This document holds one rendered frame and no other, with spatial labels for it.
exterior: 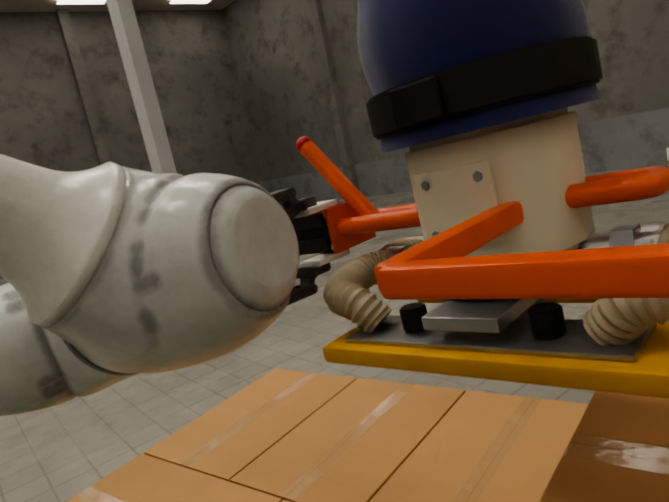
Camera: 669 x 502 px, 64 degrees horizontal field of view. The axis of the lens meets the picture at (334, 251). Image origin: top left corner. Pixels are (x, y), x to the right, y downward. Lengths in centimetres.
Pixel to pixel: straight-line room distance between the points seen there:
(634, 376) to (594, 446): 22
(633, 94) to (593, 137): 95
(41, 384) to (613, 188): 48
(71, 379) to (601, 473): 48
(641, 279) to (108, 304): 26
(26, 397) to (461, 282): 31
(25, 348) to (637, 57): 1023
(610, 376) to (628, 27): 1010
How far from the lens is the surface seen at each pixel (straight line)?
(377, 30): 53
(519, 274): 30
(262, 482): 148
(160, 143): 407
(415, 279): 33
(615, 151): 1064
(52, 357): 43
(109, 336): 32
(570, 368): 46
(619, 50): 1052
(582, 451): 64
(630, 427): 68
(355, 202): 69
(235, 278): 28
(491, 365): 49
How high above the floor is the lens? 130
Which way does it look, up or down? 10 degrees down
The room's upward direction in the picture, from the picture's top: 12 degrees counter-clockwise
